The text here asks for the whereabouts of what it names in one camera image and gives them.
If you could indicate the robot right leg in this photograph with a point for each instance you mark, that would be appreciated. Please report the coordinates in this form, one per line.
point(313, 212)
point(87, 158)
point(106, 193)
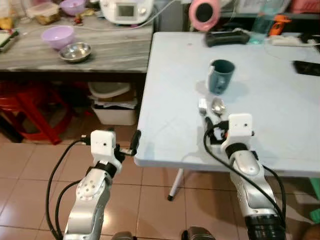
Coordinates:
point(198, 234)

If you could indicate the stainless steel bowl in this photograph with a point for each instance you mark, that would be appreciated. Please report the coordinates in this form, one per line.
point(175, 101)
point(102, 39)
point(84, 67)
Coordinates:
point(75, 52)

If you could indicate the steel spoon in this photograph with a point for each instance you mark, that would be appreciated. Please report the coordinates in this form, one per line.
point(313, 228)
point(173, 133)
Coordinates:
point(218, 106)

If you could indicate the white plastic bin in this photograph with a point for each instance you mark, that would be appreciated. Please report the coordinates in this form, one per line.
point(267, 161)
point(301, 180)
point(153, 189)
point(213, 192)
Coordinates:
point(114, 112)

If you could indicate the large purple plastic bowl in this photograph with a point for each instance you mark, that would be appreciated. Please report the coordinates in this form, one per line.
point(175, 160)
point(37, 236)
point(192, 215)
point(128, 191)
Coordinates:
point(58, 37)

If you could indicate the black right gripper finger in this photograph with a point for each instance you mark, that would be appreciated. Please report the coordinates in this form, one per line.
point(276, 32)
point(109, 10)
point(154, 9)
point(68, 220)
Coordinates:
point(216, 122)

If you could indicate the red plastic stool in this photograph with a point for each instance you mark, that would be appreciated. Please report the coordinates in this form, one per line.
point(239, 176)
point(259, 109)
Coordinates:
point(37, 112)

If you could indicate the orange and black tool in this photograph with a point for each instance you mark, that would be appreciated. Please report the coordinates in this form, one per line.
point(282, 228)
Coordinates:
point(280, 25)

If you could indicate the small purple plastic bowl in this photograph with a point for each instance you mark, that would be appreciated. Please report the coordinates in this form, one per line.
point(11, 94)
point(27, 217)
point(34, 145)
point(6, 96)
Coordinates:
point(73, 6)

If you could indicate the steel fork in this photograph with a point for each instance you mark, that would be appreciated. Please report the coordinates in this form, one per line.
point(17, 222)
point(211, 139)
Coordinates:
point(202, 106)

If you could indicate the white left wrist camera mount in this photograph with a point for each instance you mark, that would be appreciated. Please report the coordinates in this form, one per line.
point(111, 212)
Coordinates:
point(103, 144)

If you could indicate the black oblong case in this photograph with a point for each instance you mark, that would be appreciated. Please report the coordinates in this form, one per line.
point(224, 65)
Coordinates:
point(227, 38)

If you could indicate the green plastic stool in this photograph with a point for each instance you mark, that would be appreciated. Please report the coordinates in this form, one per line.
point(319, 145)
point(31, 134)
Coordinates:
point(315, 200)

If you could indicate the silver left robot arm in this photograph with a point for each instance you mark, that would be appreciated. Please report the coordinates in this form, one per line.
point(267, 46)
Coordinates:
point(90, 200)

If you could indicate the red plastic crate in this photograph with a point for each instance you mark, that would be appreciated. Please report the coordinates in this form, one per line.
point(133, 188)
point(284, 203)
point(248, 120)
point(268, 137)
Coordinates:
point(306, 6)

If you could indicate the clear lidded food container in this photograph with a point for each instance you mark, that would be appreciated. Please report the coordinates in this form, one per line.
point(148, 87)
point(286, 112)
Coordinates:
point(44, 13)

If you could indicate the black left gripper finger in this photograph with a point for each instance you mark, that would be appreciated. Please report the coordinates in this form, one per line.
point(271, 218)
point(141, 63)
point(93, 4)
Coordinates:
point(135, 141)

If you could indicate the green book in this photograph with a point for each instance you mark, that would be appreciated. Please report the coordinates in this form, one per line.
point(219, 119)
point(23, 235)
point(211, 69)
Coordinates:
point(7, 40)

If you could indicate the white power strip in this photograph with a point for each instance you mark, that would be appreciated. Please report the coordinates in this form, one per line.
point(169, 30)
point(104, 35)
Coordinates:
point(295, 42)

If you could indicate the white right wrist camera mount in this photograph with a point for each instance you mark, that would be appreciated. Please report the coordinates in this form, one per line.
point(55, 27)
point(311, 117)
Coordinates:
point(239, 127)

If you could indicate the clear teal tumbler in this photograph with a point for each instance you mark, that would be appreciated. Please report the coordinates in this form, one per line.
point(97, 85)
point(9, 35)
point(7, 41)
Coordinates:
point(263, 29)

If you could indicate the flat black device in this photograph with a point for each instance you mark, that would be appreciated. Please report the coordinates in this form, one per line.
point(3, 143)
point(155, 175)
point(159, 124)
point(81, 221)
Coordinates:
point(307, 68)

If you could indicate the teal ceramic mug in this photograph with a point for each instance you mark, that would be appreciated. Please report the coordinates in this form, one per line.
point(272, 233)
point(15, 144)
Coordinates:
point(221, 77)

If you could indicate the white table leg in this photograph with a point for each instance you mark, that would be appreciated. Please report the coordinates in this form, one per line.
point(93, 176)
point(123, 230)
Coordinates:
point(176, 184)

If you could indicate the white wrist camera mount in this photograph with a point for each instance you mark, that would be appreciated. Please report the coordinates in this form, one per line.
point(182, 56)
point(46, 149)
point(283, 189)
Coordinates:
point(103, 144)
point(239, 127)

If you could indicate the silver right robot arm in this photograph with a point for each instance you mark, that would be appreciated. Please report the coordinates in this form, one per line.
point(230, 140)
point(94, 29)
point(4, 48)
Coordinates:
point(250, 185)

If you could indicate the white kitchen appliance with display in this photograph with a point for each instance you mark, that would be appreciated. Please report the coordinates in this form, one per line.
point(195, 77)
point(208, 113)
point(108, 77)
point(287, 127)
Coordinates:
point(126, 11)

